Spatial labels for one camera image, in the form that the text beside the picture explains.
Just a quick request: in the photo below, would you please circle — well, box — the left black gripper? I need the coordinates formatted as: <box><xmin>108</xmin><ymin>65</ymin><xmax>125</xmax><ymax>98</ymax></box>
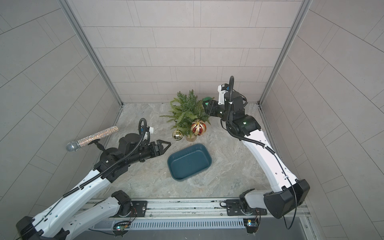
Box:
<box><xmin>126</xmin><ymin>139</ymin><xmax>173</xmax><ymax>165</ymax></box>

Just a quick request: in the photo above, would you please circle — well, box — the green glitter ball ornament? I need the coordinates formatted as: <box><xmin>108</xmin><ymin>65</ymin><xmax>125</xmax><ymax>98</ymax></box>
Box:
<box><xmin>203</xmin><ymin>97</ymin><xmax>213</xmax><ymax>107</ymax></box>

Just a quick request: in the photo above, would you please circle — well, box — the small gold ball ornament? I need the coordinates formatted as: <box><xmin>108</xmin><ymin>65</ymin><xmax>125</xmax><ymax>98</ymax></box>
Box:
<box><xmin>172</xmin><ymin>129</ymin><xmax>184</xmax><ymax>141</ymax></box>

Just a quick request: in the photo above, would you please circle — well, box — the red gold striped ornament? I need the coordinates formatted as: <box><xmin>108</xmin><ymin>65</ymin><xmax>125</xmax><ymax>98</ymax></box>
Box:
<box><xmin>191</xmin><ymin>120</ymin><xmax>207</xmax><ymax>136</ymax></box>

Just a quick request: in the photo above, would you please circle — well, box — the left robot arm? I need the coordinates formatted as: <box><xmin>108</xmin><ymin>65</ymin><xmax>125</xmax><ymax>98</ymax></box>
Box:
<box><xmin>16</xmin><ymin>129</ymin><xmax>167</xmax><ymax>240</ymax></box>

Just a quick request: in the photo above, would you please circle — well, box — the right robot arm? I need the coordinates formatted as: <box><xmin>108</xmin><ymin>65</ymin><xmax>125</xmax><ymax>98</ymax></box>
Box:
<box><xmin>203</xmin><ymin>90</ymin><xmax>310</xmax><ymax>219</ymax></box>

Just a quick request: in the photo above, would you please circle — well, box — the small green christmas tree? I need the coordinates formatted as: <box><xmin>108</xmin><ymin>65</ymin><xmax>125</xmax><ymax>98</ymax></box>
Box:
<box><xmin>162</xmin><ymin>90</ymin><xmax>210</xmax><ymax>142</ymax></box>

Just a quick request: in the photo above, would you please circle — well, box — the teal plastic tray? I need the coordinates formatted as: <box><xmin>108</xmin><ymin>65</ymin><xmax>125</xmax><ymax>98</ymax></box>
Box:
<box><xmin>167</xmin><ymin>144</ymin><xmax>212</xmax><ymax>182</ymax></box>

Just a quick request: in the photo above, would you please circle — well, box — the glitter microphone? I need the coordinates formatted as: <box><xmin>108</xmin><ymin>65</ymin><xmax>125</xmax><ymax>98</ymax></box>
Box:
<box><xmin>66</xmin><ymin>126</ymin><xmax>119</xmax><ymax>152</ymax></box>

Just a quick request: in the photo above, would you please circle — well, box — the left circuit board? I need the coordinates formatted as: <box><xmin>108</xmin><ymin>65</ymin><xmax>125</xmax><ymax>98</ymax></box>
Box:
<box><xmin>112</xmin><ymin>221</ymin><xmax>132</xmax><ymax>237</ymax></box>

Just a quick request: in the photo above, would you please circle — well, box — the circuit board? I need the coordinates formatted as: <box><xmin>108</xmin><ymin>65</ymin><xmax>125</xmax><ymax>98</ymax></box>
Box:
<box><xmin>112</xmin><ymin>221</ymin><xmax>132</xmax><ymax>237</ymax></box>
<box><xmin>243</xmin><ymin>218</ymin><xmax>260</xmax><ymax>234</ymax></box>

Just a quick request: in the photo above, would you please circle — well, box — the right circuit board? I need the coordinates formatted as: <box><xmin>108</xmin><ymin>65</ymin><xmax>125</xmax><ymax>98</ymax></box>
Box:
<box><xmin>243</xmin><ymin>218</ymin><xmax>260</xmax><ymax>234</ymax></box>

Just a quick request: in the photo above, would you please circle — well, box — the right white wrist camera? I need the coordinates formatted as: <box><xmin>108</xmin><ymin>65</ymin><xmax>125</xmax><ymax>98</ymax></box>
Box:
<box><xmin>218</xmin><ymin>84</ymin><xmax>234</xmax><ymax>106</ymax></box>

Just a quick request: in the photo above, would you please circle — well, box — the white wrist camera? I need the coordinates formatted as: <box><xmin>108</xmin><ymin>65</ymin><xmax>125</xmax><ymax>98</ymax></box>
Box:
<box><xmin>141</xmin><ymin>126</ymin><xmax>154</xmax><ymax>142</ymax></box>
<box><xmin>218</xmin><ymin>84</ymin><xmax>234</xmax><ymax>106</ymax></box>

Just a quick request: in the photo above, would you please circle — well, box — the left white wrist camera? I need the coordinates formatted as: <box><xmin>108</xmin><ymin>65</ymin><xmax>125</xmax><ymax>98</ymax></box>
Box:
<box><xmin>141</xmin><ymin>126</ymin><xmax>154</xmax><ymax>142</ymax></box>

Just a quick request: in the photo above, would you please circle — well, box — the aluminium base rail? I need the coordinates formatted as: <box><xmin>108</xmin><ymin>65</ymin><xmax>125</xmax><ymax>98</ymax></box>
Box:
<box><xmin>59</xmin><ymin>196</ymin><xmax>307</xmax><ymax>232</ymax></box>

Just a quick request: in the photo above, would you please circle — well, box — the left black cable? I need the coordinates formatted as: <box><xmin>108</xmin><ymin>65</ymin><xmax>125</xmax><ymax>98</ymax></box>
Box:
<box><xmin>14</xmin><ymin>117</ymin><xmax>148</xmax><ymax>240</ymax></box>

